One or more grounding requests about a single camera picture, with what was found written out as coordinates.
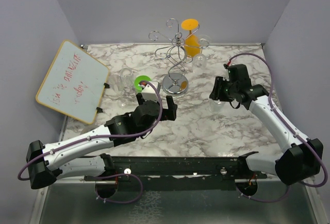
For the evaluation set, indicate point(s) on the green plastic wine glass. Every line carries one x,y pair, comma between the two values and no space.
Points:
137,81

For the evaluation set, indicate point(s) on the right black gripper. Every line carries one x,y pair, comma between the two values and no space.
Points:
217,92

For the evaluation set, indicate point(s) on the small whiteboard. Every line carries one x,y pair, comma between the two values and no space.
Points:
74,83

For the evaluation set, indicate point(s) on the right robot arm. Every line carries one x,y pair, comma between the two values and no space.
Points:
301,156

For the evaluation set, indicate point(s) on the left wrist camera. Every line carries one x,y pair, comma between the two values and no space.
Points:
148,93

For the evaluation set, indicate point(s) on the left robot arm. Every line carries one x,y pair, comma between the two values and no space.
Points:
46,163

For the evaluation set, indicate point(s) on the clear tape roll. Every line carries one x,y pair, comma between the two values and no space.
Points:
88,129

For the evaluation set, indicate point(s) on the clear glass tumbler left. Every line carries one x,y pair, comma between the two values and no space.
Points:
115,83

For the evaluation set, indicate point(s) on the clear wine glass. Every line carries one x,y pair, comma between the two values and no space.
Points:
215,106
127,83
199,60

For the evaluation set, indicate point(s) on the orange plastic wine glass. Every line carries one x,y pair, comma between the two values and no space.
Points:
191,46

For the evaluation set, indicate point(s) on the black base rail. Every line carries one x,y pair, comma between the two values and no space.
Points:
173,173

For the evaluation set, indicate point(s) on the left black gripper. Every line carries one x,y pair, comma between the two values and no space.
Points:
170,113

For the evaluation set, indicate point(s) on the chrome wine glass rack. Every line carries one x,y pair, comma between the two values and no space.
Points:
175,81

